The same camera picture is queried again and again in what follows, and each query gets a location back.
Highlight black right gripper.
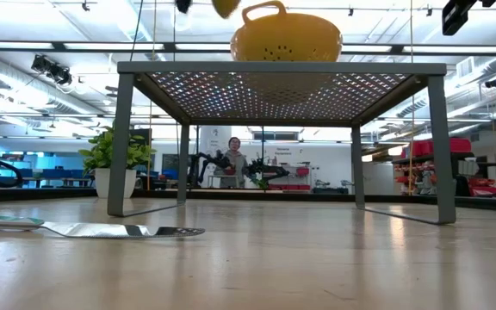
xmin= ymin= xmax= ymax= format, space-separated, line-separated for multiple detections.
xmin=441 ymin=0 xmax=496 ymax=37

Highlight large yellow mango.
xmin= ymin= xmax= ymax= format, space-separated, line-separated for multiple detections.
xmin=211 ymin=0 xmax=242 ymax=20

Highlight yellow plastic colander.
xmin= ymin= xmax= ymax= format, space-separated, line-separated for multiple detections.
xmin=230 ymin=0 xmax=344 ymax=63

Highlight knife with patterned handle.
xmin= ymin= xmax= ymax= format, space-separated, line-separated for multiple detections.
xmin=0 ymin=212 xmax=207 ymax=239

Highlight grey perforated metal stand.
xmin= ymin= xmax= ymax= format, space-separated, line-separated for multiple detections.
xmin=106 ymin=60 xmax=457 ymax=226

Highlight red storage bins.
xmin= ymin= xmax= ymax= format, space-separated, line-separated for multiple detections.
xmin=411 ymin=137 xmax=473 ymax=158

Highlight overhead light beam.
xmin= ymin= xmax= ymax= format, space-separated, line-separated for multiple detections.
xmin=0 ymin=40 xmax=496 ymax=56

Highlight black ceiling spotlight cluster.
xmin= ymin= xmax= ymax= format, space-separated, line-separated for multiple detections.
xmin=30 ymin=53 xmax=74 ymax=86

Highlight dark shelf unit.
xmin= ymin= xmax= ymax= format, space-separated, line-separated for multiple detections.
xmin=392 ymin=137 xmax=496 ymax=199

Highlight person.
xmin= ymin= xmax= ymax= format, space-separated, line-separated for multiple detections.
xmin=213 ymin=136 xmax=250 ymax=189

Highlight green plant in white pot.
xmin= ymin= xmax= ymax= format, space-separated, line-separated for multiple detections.
xmin=78 ymin=126 xmax=158 ymax=200

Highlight red crates row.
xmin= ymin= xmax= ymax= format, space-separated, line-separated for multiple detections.
xmin=267 ymin=183 xmax=313 ymax=192

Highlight black hanging cable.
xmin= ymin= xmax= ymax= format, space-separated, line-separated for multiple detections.
xmin=128 ymin=0 xmax=146 ymax=62

